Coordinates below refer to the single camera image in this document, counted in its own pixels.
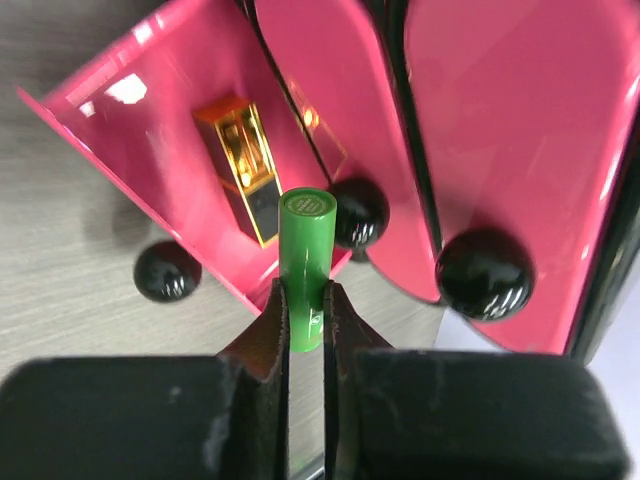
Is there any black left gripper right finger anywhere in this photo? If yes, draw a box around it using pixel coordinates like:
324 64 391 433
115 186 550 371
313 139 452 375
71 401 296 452
323 282 630 479

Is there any black drawer organizer box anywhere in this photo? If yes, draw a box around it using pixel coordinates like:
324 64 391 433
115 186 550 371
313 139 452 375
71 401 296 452
240 1 639 361

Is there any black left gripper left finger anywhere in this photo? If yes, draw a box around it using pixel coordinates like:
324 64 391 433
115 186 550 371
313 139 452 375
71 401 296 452
1 281 289 479

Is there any green tube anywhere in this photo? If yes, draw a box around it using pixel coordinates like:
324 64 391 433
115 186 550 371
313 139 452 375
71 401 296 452
279 188 337 353

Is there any pink top drawer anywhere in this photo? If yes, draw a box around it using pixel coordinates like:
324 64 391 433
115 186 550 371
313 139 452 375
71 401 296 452
404 1 639 354

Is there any gold lipstick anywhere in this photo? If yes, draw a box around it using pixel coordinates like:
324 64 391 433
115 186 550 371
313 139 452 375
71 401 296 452
192 94 283 248

